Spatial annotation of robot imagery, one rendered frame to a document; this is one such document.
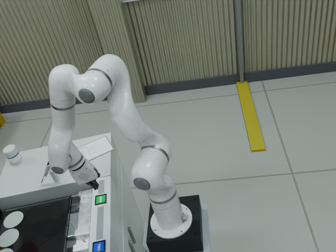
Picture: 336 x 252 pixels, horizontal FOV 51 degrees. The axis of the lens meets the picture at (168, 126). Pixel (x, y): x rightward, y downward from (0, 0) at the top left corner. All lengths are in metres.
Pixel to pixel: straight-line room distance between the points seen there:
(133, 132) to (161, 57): 2.67
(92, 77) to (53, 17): 2.80
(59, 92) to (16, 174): 0.93
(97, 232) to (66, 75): 0.75
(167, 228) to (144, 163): 0.40
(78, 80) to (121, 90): 0.17
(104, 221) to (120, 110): 0.63
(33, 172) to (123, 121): 0.96
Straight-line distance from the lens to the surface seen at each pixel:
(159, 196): 1.41
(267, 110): 3.64
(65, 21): 3.87
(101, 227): 1.65
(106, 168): 1.88
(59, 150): 1.40
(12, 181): 2.08
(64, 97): 1.28
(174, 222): 1.55
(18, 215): 1.99
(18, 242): 1.87
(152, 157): 1.30
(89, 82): 1.10
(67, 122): 1.36
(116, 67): 1.19
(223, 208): 2.79
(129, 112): 1.21
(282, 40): 3.91
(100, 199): 1.75
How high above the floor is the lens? 2.22
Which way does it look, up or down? 38 degrees down
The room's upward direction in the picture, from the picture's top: 13 degrees counter-clockwise
